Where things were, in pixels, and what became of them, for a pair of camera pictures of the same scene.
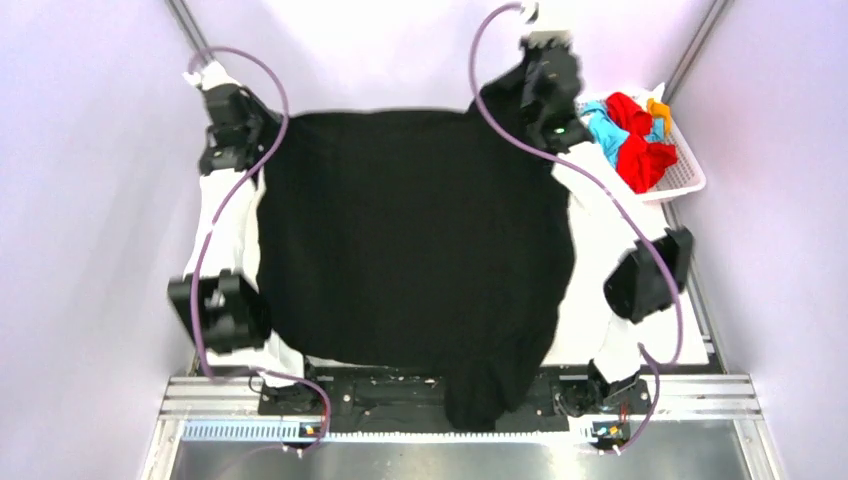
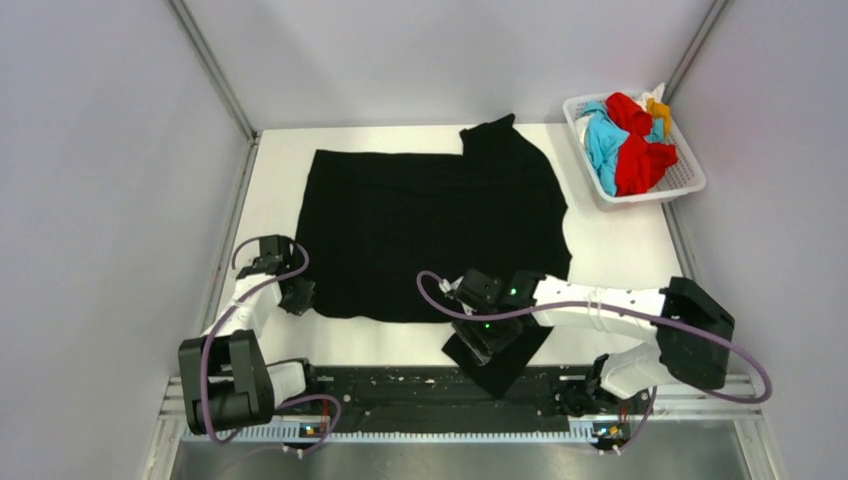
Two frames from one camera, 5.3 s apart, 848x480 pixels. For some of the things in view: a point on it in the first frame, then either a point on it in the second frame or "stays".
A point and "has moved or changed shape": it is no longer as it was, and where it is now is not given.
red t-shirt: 641,164 stays
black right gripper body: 533,50 -> 486,336
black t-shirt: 418,238 has moved or changed shape
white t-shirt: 655,94 stays
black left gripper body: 262,125 -> 297,298
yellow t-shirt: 658,110 stays
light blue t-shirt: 607,130 stays
